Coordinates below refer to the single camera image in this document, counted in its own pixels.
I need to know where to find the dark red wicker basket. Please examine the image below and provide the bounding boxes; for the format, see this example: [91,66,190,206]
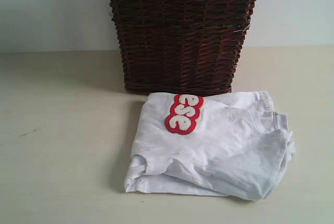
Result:
[109,0,256,96]

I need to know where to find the white t-shirt red lettering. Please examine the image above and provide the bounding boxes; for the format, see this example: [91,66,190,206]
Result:
[124,91,296,201]

